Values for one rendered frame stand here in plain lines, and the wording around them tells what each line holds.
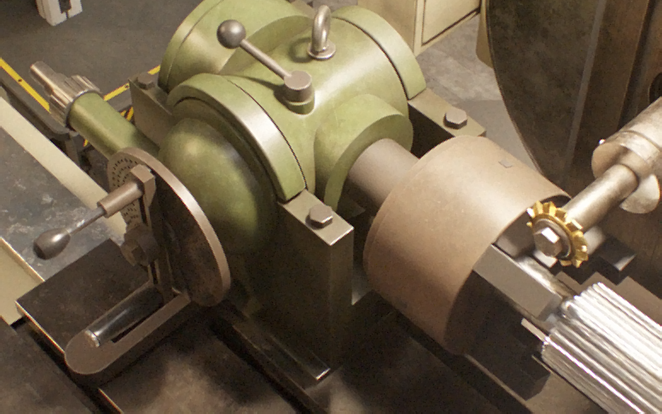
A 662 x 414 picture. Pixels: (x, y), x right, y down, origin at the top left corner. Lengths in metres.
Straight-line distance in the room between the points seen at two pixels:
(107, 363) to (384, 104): 0.41
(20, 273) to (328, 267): 0.76
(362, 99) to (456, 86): 1.86
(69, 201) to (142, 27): 0.97
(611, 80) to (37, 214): 0.96
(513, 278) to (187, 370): 0.44
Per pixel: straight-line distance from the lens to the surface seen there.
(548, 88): 1.37
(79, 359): 1.37
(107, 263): 1.48
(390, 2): 1.52
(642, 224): 1.37
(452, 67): 3.17
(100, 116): 1.36
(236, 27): 1.23
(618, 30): 1.24
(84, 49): 2.78
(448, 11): 1.53
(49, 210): 1.90
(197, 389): 1.36
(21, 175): 1.96
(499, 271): 1.10
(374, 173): 1.23
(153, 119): 1.36
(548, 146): 1.43
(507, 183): 1.15
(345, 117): 1.24
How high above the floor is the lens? 2.15
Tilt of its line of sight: 49 degrees down
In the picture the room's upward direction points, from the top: straight up
